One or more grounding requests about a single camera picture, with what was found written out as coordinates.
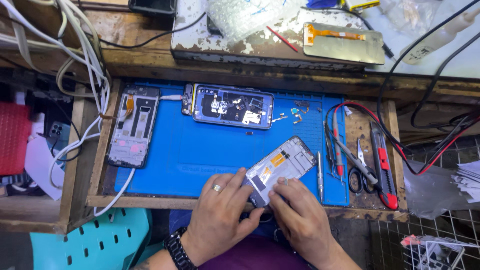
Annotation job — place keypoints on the silver precision screwdriver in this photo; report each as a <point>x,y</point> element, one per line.
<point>320,176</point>

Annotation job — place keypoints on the blue silicone repair mat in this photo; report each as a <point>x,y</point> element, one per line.
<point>195,153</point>

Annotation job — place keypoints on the thin red stick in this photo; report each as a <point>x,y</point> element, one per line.
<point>282,38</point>

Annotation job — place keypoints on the red multimeter probe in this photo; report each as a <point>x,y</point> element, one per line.
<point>338,153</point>

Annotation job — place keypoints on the black phone circuit board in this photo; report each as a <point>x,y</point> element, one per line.
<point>187,99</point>

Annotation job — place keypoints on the teal plastic stool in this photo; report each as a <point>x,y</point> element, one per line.
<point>101,243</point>

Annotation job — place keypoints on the black tweezers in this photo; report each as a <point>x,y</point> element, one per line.
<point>330,153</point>

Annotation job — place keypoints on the small orange flex part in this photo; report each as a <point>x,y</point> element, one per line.
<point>298,119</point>

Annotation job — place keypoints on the silver phone frame with display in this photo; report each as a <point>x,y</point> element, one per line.
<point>285,163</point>

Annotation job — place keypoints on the yellow box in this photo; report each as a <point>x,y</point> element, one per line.
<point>362,4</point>

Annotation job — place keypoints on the wooden drawer tray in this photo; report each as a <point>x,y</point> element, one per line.
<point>365,131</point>

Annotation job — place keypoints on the clear plastic bag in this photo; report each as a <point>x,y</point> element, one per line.
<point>427,191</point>

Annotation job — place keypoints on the black plastic box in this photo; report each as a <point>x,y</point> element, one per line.
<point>152,6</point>

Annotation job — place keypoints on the clear bubble wrap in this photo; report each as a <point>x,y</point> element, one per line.
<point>247,17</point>

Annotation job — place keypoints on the opened blue phone back housing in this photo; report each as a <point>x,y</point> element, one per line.
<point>232,107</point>

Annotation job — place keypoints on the worn white painted box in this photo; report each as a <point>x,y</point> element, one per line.
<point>262,52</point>

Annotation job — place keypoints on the phone screen with orange flex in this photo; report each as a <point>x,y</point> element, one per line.
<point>345,47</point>

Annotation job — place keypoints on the black wristwatch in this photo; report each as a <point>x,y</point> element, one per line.
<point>179,249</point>

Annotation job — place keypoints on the person's purple shirt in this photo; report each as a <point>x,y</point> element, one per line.
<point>255,255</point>

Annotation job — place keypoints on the person's right hand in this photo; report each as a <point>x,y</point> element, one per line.
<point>302,221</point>

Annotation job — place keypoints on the grey phone frame orange flex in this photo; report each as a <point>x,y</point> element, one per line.
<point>133,127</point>

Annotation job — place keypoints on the grey multimeter probe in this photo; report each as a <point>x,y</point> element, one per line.
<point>356,161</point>

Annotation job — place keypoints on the stack of white papers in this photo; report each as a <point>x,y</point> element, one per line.
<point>468,182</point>

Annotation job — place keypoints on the red and black utility knife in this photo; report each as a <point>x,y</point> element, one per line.
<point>384,168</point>

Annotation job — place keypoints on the small gold flex part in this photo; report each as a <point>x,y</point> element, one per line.
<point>279,118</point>

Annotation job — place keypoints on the red bubble wrap pouch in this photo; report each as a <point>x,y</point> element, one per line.
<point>14,138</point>

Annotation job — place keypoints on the pale blue phone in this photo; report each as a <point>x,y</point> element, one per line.
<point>58,131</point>

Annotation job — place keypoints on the small dark flex part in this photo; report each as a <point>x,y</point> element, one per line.
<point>302,105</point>

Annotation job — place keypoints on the white paper sheet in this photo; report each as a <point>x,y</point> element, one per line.
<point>43,168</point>

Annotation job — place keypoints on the person's left hand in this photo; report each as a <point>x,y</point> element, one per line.
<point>219,219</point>

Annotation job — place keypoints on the clear plastic bottle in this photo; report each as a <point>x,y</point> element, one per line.
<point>438,37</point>

